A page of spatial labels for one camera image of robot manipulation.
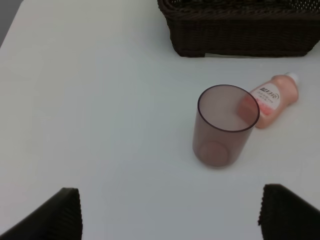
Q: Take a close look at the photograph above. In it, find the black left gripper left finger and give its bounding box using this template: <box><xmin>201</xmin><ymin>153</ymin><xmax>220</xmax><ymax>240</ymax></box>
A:
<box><xmin>0</xmin><ymin>187</ymin><xmax>83</xmax><ymax>240</ymax></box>

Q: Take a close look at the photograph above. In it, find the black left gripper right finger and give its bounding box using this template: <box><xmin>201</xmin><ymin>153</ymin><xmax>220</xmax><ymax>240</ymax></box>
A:
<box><xmin>258</xmin><ymin>184</ymin><xmax>320</xmax><ymax>240</ymax></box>

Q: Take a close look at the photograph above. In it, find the translucent purple plastic cup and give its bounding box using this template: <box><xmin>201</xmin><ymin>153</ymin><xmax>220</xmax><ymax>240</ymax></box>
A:
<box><xmin>192</xmin><ymin>84</ymin><xmax>260</xmax><ymax>168</ymax></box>

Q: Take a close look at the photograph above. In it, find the pink lotion bottle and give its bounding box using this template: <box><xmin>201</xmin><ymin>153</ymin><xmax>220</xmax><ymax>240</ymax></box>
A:
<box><xmin>236</xmin><ymin>72</ymin><xmax>299</xmax><ymax>129</ymax></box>

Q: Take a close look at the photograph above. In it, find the dark brown wicker basket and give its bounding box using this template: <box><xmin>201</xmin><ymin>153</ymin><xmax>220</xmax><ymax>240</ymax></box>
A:
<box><xmin>157</xmin><ymin>0</ymin><xmax>320</xmax><ymax>58</ymax></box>

